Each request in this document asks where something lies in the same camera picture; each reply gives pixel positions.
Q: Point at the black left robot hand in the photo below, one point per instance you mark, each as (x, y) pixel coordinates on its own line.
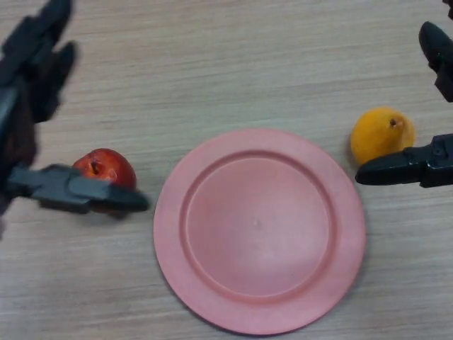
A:
(63, 187)

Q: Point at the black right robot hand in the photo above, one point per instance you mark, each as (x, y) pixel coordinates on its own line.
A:
(400, 168)

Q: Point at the red apple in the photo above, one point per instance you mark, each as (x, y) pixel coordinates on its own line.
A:
(113, 164)

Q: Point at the pink round plate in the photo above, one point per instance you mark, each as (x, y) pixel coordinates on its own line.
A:
(258, 232)

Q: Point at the yellow pear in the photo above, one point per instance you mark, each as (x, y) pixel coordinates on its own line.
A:
(375, 136)

